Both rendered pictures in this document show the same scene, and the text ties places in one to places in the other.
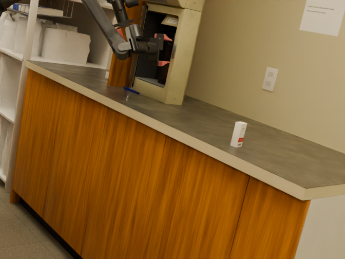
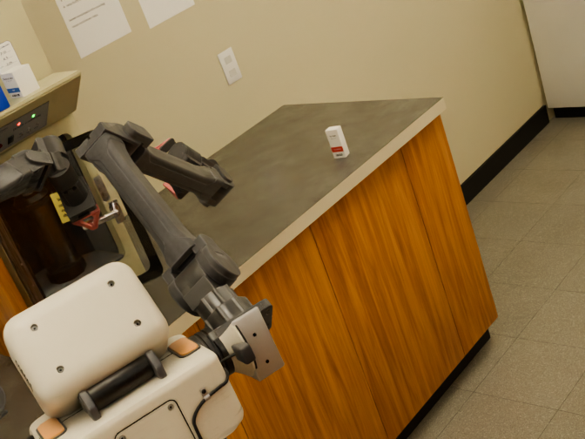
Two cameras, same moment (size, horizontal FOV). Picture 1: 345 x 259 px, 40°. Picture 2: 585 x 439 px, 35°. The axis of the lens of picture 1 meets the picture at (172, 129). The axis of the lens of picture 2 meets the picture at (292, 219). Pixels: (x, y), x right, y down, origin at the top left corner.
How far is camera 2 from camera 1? 2.98 m
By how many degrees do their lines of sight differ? 84
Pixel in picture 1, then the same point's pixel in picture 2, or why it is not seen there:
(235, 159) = (394, 141)
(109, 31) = (203, 172)
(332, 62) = (148, 64)
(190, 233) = (392, 270)
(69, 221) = not seen: outside the picture
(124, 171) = (285, 345)
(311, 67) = (131, 89)
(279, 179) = (427, 113)
